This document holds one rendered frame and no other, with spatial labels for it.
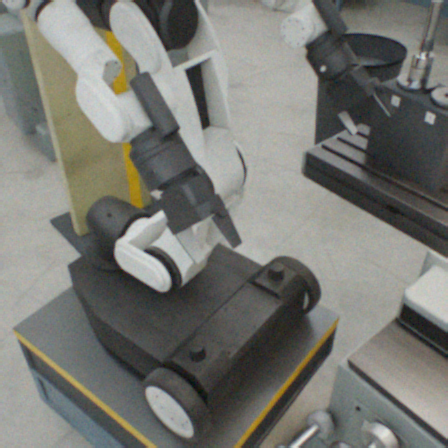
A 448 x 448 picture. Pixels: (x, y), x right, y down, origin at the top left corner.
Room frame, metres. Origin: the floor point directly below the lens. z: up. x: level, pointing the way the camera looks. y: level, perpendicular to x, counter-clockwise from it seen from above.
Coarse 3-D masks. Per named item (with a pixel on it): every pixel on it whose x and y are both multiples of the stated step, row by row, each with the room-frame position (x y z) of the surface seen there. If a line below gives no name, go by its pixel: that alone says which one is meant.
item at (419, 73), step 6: (414, 60) 1.14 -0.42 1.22; (414, 66) 1.14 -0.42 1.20; (420, 66) 1.13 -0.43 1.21; (426, 66) 1.13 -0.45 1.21; (432, 66) 1.14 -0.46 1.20; (414, 72) 1.13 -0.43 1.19; (420, 72) 1.13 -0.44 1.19; (426, 72) 1.13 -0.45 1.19; (408, 78) 1.15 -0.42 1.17; (414, 78) 1.13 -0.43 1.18; (420, 78) 1.13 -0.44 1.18; (426, 78) 1.13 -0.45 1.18; (420, 84) 1.13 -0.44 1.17
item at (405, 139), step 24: (408, 96) 1.10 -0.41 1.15; (432, 96) 1.07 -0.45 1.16; (384, 120) 1.13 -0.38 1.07; (408, 120) 1.08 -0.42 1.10; (432, 120) 1.03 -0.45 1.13; (384, 144) 1.12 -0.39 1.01; (408, 144) 1.06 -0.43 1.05; (432, 144) 1.01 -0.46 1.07; (408, 168) 1.05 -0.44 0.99; (432, 168) 1.00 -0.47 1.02
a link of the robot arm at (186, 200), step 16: (160, 160) 0.66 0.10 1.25; (176, 160) 0.67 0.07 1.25; (192, 160) 0.69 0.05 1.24; (144, 176) 0.66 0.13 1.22; (160, 176) 0.65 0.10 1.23; (176, 176) 0.66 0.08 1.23; (192, 176) 0.67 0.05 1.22; (176, 192) 0.65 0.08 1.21; (192, 192) 0.64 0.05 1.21; (208, 192) 0.65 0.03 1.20; (176, 208) 0.64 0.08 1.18; (192, 208) 0.62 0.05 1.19; (208, 208) 0.62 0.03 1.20; (176, 224) 0.64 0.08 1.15; (192, 224) 0.62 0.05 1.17
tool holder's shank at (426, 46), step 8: (432, 0) 1.15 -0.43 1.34; (440, 0) 1.15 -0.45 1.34; (432, 8) 1.14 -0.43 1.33; (440, 8) 1.14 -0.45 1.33; (432, 16) 1.14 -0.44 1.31; (432, 24) 1.14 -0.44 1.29; (424, 32) 1.15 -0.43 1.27; (432, 32) 1.14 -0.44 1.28; (424, 40) 1.14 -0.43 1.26; (432, 40) 1.14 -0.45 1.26; (424, 48) 1.14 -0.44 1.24; (432, 48) 1.14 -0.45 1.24
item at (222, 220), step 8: (224, 208) 0.62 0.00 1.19; (216, 216) 0.61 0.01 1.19; (224, 216) 0.61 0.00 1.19; (216, 224) 0.60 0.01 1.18; (224, 224) 0.61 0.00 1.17; (232, 224) 0.61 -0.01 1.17; (224, 232) 0.60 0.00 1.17; (232, 232) 0.60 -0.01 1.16; (232, 240) 0.59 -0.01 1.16; (240, 240) 0.60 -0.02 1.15; (232, 248) 0.59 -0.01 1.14
